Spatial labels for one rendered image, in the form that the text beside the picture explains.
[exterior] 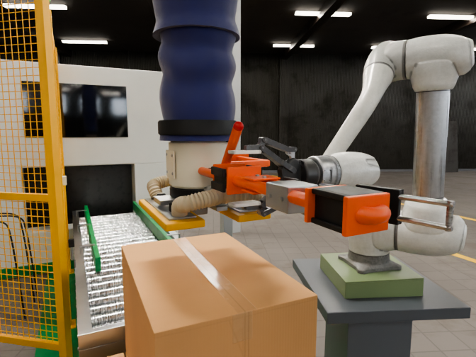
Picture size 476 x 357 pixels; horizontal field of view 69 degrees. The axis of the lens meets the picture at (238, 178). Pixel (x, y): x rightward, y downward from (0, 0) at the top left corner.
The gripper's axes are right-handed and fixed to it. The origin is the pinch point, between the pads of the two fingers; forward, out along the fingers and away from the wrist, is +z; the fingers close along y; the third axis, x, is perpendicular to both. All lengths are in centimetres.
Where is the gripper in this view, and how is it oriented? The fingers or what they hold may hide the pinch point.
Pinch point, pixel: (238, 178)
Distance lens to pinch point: 77.5
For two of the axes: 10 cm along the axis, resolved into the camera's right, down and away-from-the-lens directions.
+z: -9.0, 0.6, -4.4
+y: 0.0, 9.9, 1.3
